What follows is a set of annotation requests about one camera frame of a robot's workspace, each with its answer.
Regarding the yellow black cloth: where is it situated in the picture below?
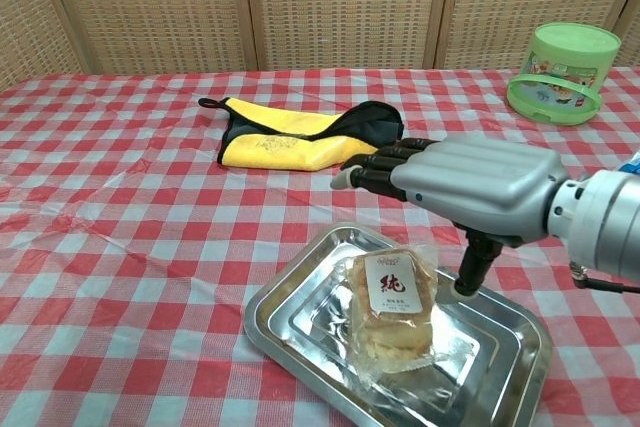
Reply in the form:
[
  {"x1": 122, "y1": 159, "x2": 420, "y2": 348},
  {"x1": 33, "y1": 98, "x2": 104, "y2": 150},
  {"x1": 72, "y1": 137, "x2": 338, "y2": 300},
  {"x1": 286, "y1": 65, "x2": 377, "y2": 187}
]
[{"x1": 198, "y1": 96, "x2": 405, "y2": 172}]

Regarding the red white checkered tablecloth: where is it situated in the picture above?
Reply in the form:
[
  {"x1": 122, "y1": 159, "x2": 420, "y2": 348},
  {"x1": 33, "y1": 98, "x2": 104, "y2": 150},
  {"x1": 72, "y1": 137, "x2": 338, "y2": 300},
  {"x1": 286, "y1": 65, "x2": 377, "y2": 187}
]
[{"x1": 0, "y1": 65, "x2": 640, "y2": 427}]

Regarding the stainless steel tray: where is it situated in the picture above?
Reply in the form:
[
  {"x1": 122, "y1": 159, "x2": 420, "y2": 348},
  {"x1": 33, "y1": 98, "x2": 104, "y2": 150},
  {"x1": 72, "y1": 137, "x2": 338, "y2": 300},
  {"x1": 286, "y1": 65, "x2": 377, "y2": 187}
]
[{"x1": 242, "y1": 222, "x2": 553, "y2": 427}]

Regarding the green plastic round container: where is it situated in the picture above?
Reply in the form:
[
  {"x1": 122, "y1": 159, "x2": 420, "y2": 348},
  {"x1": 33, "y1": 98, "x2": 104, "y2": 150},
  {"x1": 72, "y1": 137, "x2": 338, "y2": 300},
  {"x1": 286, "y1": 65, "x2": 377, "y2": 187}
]
[{"x1": 506, "y1": 22, "x2": 623, "y2": 127}]

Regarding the woven bamboo folding screen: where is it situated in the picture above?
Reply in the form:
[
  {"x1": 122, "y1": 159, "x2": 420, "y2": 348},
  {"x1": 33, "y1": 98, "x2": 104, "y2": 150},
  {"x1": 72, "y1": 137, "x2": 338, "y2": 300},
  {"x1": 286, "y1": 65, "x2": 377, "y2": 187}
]
[{"x1": 0, "y1": 0, "x2": 640, "y2": 91}]

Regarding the clear snack packet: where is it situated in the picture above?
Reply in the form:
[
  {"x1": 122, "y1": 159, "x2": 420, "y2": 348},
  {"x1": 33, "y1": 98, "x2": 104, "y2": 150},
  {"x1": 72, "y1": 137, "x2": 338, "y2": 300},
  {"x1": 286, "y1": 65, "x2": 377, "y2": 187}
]
[{"x1": 333, "y1": 242, "x2": 476, "y2": 391}]

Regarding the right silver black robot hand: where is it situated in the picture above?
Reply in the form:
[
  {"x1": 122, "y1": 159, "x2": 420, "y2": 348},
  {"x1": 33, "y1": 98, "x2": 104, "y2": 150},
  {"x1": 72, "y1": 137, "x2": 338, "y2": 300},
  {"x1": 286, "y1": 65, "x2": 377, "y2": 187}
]
[{"x1": 329, "y1": 134, "x2": 571, "y2": 301}]

